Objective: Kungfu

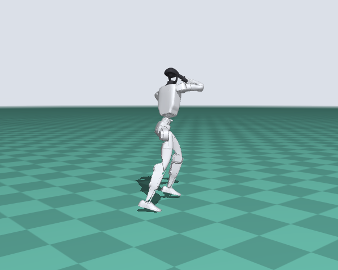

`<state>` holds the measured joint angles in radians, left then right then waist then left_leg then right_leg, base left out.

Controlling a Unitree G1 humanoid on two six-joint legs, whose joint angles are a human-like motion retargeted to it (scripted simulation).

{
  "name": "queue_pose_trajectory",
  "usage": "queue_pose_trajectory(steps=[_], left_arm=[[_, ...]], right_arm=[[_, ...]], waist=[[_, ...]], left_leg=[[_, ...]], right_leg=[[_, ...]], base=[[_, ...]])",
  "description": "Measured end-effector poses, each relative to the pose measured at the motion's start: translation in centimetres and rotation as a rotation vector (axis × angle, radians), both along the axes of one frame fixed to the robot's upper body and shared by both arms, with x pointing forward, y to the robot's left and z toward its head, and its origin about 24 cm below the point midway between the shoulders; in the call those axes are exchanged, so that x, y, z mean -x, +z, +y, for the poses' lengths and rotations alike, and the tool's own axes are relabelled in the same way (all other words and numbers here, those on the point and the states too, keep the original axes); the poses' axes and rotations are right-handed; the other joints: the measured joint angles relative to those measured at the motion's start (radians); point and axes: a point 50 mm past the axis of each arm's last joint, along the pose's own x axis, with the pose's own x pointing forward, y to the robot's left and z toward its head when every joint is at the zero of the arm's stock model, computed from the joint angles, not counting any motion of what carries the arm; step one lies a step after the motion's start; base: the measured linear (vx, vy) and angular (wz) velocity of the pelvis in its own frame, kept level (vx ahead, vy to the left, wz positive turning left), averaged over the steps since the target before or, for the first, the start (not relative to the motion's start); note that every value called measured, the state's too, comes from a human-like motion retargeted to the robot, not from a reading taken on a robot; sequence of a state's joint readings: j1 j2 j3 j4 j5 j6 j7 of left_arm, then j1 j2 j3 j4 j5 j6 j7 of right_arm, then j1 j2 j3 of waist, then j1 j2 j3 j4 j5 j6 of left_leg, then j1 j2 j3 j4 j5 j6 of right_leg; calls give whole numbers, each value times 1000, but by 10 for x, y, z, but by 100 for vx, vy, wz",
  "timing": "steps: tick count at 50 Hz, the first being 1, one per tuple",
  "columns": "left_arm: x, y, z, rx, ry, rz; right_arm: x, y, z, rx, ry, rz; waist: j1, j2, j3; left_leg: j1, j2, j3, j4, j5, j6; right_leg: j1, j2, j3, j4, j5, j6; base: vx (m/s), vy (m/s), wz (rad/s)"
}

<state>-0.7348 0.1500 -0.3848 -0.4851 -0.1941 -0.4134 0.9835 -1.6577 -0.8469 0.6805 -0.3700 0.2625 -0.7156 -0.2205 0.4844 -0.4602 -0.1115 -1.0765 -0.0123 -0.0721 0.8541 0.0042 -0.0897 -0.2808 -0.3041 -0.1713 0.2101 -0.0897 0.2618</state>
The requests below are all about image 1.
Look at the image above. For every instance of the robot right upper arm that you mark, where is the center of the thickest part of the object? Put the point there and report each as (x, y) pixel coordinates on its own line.
(183, 87)

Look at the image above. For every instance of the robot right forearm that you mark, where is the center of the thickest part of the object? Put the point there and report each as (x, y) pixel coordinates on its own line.
(191, 81)

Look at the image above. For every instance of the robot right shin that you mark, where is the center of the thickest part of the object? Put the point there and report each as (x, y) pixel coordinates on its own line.
(155, 181)

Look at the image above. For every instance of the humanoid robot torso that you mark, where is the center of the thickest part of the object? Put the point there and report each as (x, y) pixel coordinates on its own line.
(168, 105)

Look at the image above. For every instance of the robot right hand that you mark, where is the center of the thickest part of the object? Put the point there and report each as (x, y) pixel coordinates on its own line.
(182, 78)

